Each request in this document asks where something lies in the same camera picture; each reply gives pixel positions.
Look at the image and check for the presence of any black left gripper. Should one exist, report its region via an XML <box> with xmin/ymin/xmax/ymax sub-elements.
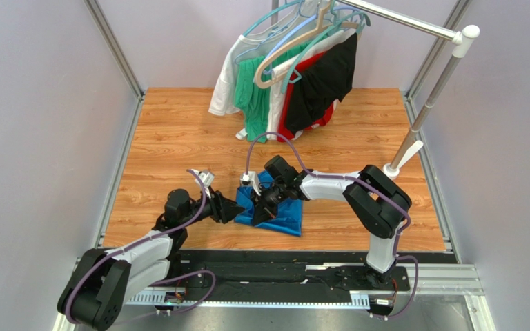
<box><xmin>181</xmin><ymin>186</ymin><xmax>245</xmax><ymax>228</ymax></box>

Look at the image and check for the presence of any blue cloth napkin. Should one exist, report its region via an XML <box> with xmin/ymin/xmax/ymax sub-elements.
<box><xmin>234</xmin><ymin>170</ymin><xmax>303</xmax><ymax>237</ymax></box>

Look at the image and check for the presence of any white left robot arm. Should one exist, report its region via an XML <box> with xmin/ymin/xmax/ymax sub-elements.
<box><xmin>57</xmin><ymin>170</ymin><xmax>245</xmax><ymax>330</ymax></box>

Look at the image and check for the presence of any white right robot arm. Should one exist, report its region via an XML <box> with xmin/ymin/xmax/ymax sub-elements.
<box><xmin>236</xmin><ymin>156</ymin><xmax>411</xmax><ymax>274</ymax></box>

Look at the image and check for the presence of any green t-shirt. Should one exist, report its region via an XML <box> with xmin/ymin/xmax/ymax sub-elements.
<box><xmin>234</xmin><ymin>43</ymin><xmax>306</xmax><ymax>141</ymax></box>

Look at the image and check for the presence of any white t-shirt left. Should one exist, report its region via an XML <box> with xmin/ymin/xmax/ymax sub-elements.
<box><xmin>208</xmin><ymin>34</ymin><xmax>275</xmax><ymax>116</ymax></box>

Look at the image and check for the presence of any white t-shirt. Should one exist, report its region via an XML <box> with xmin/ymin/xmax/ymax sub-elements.
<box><xmin>208</xmin><ymin>34</ymin><xmax>275</xmax><ymax>116</ymax></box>
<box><xmin>235</xmin><ymin>28</ymin><xmax>357</xmax><ymax>141</ymax></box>

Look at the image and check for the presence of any teal plastic hanger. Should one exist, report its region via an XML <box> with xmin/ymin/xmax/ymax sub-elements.
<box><xmin>270</xmin><ymin>11</ymin><xmax>371</xmax><ymax>94</ymax></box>

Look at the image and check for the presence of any white t-shirt middle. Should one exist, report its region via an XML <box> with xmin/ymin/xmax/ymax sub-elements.
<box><xmin>235</xmin><ymin>28</ymin><xmax>357</xmax><ymax>141</ymax></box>

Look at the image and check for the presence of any black t-shirt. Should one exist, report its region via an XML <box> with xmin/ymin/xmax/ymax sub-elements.
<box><xmin>293</xmin><ymin>35</ymin><xmax>358</xmax><ymax>117</ymax></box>

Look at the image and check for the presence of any blue plastic hanger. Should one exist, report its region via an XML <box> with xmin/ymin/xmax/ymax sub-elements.
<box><xmin>235</xmin><ymin>13</ymin><xmax>321</xmax><ymax>77</ymax></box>

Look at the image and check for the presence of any teal hanger left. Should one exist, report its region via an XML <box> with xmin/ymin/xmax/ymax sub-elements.
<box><xmin>242</xmin><ymin>1</ymin><xmax>303</xmax><ymax>37</ymax></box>

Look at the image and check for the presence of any white clothes rack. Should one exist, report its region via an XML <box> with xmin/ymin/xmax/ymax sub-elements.
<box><xmin>271</xmin><ymin>0</ymin><xmax>481</xmax><ymax>180</ymax></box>

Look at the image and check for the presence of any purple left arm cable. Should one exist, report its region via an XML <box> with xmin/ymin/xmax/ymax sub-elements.
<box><xmin>64</xmin><ymin>168</ymin><xmax>217</xmax><ymax>326</ymax></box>

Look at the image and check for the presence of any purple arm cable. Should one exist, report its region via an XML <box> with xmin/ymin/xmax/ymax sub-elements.
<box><xmin>245</xmin><ymin>132</ymin><xmax>420</xmax><ymax>321</ymax></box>
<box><xmin>64</xmin><ymin>168</ymin><xmax>217</xmax><ymax>326</ymax></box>

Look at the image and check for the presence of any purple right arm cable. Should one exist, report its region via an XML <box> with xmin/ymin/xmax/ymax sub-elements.
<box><xmin>245</xmin><ymin>132</ymin><xmax>420</xmax><ymax>321</ymax></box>

